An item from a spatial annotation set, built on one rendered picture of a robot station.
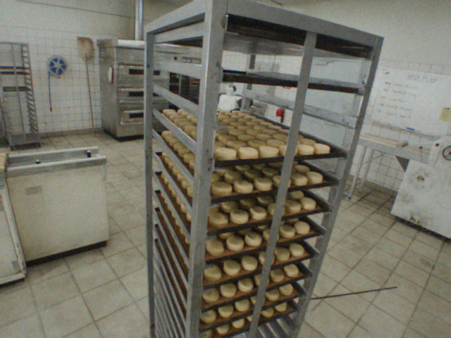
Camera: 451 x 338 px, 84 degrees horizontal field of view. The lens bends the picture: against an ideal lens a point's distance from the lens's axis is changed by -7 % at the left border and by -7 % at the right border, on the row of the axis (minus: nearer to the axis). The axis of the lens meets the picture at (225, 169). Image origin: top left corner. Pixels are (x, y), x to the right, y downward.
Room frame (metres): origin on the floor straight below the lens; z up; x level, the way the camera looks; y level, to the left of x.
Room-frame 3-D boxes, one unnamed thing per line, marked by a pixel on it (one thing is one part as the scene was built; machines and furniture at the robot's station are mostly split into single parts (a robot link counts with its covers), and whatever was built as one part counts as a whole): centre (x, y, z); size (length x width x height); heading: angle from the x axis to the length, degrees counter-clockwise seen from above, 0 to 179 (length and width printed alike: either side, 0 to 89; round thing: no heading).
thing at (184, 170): (0.81, 0.17, 1.41); 0.64 x 0.03 x 0.03; 28
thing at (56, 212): (1.92, 1.39, 0.45); 0.70 x 0.34 x 0.90; 129
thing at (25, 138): (4.45, 3.84, 0.93); 0.64 x 0.51 x 1.78; 48
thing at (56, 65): (5.27, 3.53, 1.10); 0.41 x 0.17 x 1.10; 135
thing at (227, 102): (3.26, -0.01, 1.23); 0.34 x 0.30 x 0.36; 45
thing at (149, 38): (1.07, 0.34, 0.97); 0.03 x 0.03 x 1.70; 28
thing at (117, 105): (5.99, 2.01, 1.01); 1.56 x 1.20 x 2.01; 135
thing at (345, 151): (1.00, -0.18, 1.50); 0.64 x 0.03 x 0.03; 28
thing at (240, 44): (0.90, -0.01, 1.77); 0.60 x 0.40 x 0.02; 28
